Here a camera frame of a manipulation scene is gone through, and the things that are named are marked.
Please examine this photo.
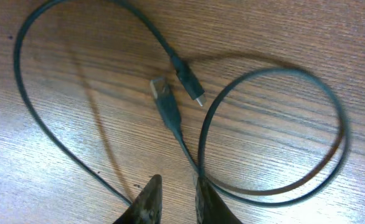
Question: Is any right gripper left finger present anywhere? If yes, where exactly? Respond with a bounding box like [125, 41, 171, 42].
[113, 174, 163, 224]

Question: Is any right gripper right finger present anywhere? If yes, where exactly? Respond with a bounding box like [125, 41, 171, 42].
[195, 177, 242, 224]

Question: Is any black USB cable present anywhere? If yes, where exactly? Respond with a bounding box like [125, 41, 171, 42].
[12, 0, 350, 208]

